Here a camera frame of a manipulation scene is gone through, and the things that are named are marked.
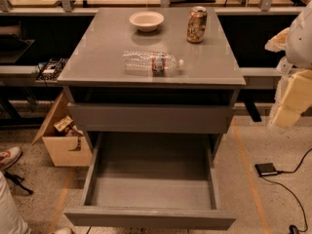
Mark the black foot pedal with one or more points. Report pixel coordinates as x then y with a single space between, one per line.
266 169

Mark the grey drawer cabinet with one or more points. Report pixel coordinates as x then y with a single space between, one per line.
122 80

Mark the grey metal shelf rail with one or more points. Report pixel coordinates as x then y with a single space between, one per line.
22 76

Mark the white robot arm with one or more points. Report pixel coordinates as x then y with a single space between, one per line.
296 42

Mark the closed grey top drawer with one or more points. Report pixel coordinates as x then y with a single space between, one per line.
151 118

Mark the white ceramic bowl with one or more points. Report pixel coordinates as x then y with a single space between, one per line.
146 21

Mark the white red sneaker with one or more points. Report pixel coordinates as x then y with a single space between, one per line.
9 157

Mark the gold patterned soda can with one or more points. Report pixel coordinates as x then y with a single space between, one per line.
197 24

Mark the cardboard box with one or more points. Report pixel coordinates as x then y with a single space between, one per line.
66 148

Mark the white trouser leg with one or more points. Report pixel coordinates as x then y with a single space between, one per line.
11 221

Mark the open grey middle drawer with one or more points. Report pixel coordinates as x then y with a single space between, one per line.
151 181

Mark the black patterned notebook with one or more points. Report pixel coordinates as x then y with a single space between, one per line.
51 69

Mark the clear plastic water bottle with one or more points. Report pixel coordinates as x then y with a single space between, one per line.
153 64

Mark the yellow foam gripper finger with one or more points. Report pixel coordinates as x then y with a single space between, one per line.
293 97

